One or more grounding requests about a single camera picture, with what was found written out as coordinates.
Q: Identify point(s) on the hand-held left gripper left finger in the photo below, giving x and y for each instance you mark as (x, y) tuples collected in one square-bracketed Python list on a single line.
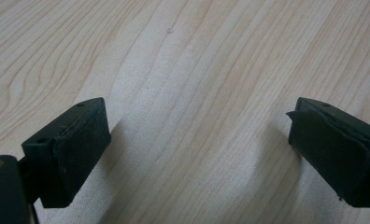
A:
[(77, 152)]

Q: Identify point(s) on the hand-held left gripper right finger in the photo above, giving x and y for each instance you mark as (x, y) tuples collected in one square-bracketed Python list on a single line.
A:
[(332, 152)]

